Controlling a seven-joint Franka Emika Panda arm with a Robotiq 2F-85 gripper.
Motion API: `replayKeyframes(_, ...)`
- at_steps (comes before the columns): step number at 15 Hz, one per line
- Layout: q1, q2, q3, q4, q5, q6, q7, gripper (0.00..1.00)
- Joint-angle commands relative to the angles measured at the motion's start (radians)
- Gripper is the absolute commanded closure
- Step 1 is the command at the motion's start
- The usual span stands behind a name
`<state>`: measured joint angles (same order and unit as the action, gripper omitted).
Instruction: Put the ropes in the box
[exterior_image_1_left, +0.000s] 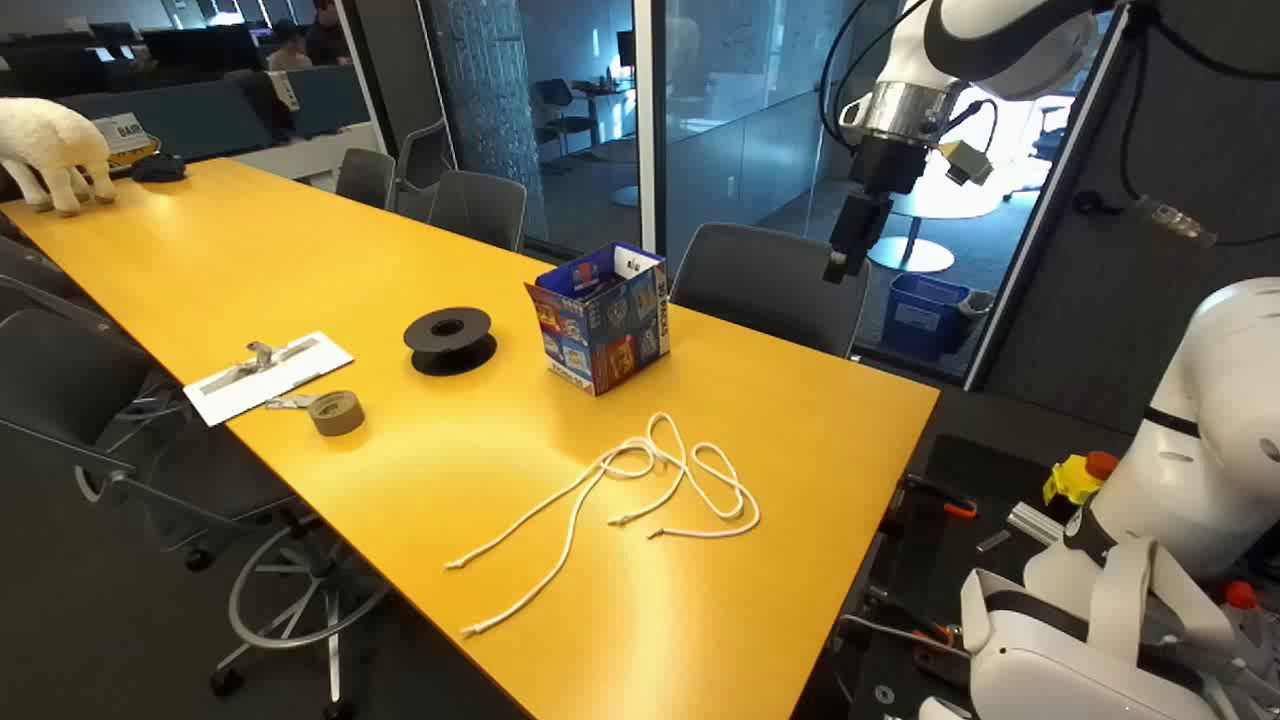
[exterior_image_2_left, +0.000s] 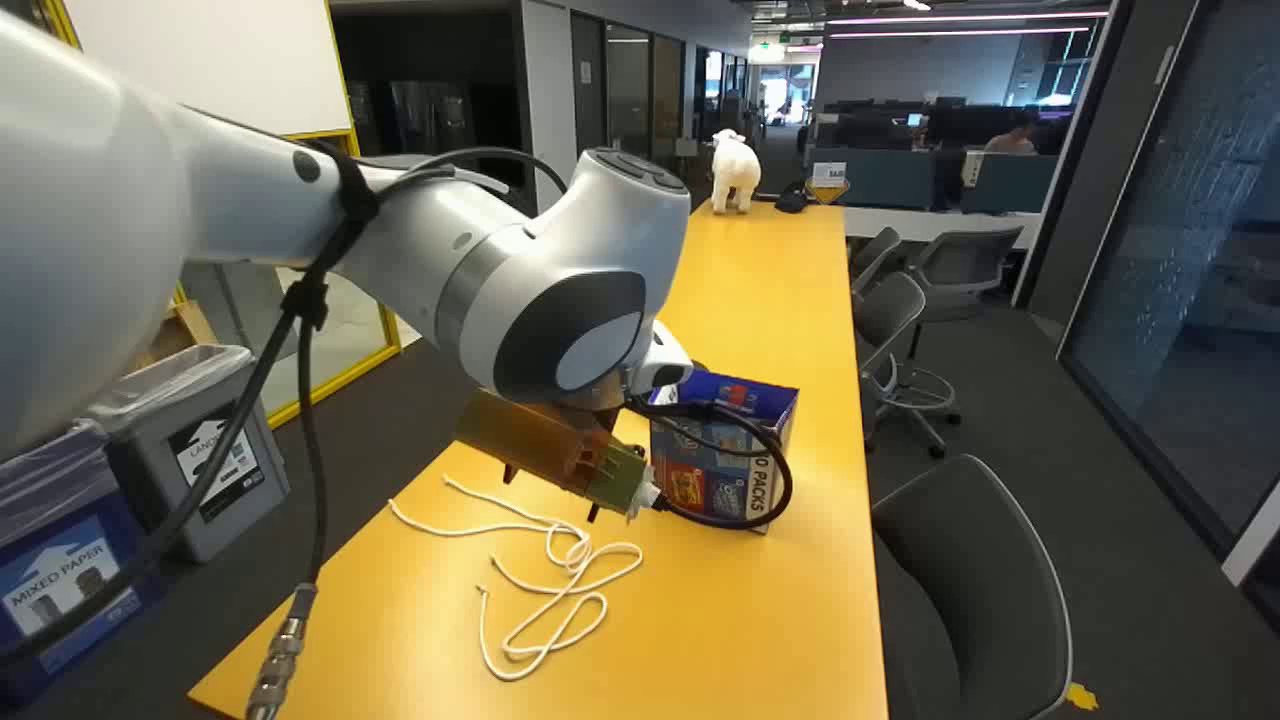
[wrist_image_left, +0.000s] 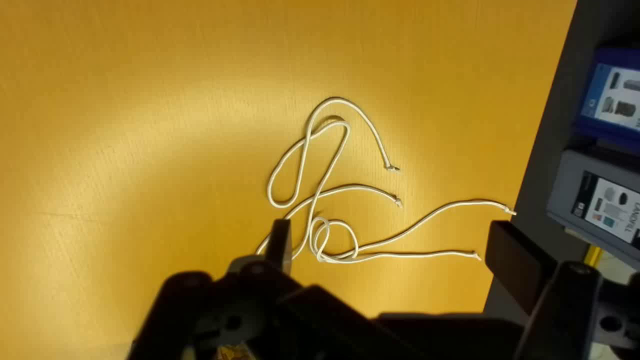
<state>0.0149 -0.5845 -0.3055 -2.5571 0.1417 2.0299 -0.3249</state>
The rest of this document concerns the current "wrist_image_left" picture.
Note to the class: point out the blue product box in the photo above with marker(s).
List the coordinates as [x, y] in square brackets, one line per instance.
[611, 101]

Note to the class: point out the grey product box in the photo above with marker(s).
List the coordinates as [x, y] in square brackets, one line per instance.
[596, 194]

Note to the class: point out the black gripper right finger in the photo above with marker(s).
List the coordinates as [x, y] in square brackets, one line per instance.
[520, 271]

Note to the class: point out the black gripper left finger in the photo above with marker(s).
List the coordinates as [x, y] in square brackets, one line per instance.
[278, 251]

